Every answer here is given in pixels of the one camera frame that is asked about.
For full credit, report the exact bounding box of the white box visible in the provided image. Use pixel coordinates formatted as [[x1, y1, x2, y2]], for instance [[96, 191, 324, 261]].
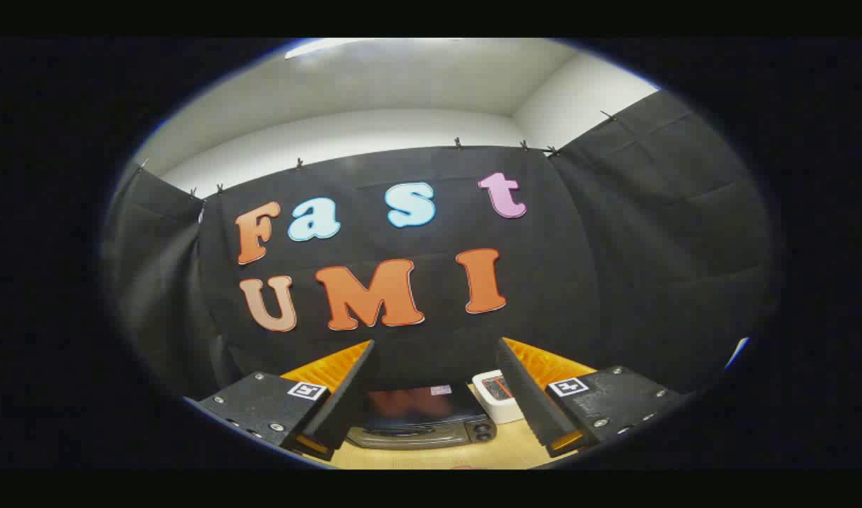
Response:
[[472, 370, 524, 425]]

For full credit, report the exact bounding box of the black toaster oven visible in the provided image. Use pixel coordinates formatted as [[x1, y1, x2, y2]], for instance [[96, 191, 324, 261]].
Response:
[[346, 385, 497, 450]]

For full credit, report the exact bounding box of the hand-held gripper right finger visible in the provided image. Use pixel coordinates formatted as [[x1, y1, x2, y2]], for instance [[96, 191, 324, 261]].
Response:
[[495, 337, 689, 459]]

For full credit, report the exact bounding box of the row of black cloth clips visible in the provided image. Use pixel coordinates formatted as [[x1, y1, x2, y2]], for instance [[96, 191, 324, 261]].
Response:
[[138, 109, 617, 198]]

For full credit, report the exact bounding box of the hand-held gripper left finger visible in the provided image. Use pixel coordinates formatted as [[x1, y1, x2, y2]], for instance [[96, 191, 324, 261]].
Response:
[[184, 340, 380, 462]]

